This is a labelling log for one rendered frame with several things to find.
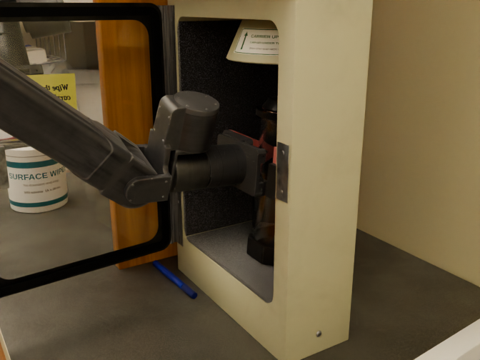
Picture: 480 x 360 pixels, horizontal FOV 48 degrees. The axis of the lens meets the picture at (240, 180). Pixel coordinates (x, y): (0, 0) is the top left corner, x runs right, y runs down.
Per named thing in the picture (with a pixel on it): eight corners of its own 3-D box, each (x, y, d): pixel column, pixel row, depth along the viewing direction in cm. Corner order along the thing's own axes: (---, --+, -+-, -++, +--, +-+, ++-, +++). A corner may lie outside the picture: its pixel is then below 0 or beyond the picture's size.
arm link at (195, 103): (101, 167, 69) (124, 206, 63) (110, 84, 63) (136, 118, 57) (185, 160, 75) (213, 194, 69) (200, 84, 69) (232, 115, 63)
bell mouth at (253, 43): (301, 51, 86) (302, 15, 84) (383, 60, 71) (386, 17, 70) (203, 56, 77) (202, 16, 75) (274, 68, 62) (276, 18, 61)
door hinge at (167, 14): (176, 241, 94) (167, 5, 81) (183, 246, 92) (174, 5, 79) (168, 243, 93) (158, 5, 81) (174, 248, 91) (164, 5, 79)
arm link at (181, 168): (147, 178, 71) (165, 203, 67) (155, 132, 67) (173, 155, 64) (193, 173, 75) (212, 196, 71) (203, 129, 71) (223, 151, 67)
